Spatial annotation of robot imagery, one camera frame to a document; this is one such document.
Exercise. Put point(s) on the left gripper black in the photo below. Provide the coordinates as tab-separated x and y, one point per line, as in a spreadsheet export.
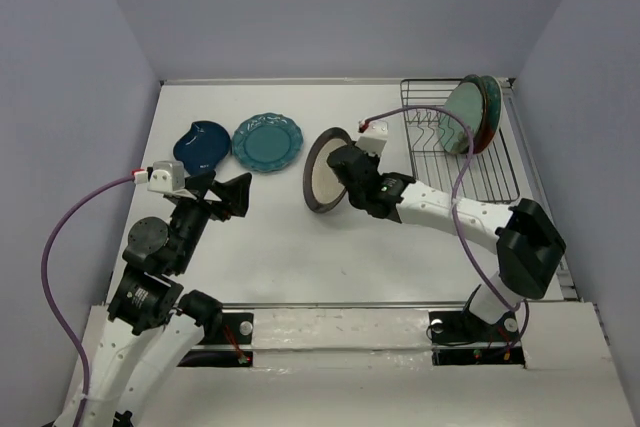
236	193

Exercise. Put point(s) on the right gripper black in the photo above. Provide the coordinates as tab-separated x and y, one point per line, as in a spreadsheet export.
373	158

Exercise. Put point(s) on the cream plate brown rim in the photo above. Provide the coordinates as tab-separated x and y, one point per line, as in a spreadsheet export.
322	190

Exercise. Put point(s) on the dark blue curved dish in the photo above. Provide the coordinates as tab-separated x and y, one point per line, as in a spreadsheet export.
202	147

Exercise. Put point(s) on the teal scalloped plate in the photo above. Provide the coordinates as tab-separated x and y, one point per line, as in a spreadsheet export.
267	142

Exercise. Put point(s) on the pale green flower plate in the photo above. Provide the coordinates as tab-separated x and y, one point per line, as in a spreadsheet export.
465	109

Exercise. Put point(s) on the blue plate white blossoms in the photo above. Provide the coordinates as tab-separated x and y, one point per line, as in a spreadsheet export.
482	92

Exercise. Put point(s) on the red teal floral plate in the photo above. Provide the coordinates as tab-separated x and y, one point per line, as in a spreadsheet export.
493	114

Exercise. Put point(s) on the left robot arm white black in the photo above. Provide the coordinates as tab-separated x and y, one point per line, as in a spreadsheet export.
152	322

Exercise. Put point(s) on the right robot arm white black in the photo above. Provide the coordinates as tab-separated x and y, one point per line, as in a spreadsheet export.
515	249

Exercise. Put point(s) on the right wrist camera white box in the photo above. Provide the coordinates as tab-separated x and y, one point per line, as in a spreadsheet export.
373	136

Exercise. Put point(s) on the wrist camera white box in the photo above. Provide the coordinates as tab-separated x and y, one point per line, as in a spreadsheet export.
166	177
373	136

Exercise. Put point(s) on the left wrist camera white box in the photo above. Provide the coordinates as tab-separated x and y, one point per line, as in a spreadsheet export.
166	177

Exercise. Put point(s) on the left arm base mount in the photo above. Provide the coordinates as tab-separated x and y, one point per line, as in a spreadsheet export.
228	346

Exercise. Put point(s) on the dark wire dish rack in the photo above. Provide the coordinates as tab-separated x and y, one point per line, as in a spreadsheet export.
490	177

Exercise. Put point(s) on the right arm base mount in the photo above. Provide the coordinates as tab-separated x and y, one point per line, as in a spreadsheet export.
458	339

